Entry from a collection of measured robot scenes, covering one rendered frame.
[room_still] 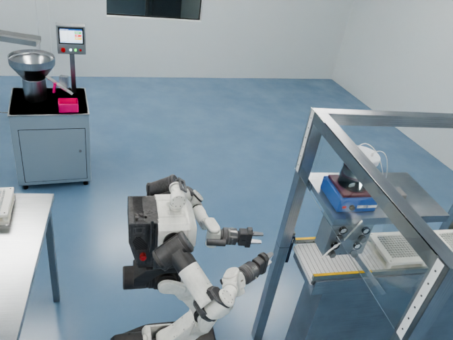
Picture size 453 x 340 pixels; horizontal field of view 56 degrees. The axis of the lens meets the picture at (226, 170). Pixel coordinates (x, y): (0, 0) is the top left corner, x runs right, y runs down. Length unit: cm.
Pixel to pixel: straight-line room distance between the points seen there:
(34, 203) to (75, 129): 139
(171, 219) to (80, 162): 230
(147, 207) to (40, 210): 83
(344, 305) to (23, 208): 189
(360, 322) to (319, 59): 556
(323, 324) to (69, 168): 258
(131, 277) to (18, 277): 51
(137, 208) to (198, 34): 501
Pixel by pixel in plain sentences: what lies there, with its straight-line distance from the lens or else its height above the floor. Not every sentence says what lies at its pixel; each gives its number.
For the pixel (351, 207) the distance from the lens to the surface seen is 175.
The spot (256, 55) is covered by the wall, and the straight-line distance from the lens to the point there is 715.
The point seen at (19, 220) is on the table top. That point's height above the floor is 88.
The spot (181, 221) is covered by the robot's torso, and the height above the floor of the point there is 127.
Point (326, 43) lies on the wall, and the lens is 769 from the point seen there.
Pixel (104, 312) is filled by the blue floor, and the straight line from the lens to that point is 317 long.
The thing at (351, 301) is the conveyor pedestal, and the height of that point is 64.
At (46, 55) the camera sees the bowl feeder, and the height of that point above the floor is 111.
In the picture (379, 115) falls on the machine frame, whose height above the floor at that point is 169.
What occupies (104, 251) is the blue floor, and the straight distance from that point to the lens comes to 356.
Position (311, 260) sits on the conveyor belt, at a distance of 242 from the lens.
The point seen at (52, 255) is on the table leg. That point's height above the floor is 44.
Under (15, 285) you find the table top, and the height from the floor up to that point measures 88.
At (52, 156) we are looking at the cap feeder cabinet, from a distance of 405.
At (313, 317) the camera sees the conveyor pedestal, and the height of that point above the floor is 53.
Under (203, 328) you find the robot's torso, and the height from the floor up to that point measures 52.
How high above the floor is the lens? 248
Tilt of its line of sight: 32 degrees down
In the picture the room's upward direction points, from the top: 9 degrees clockwise
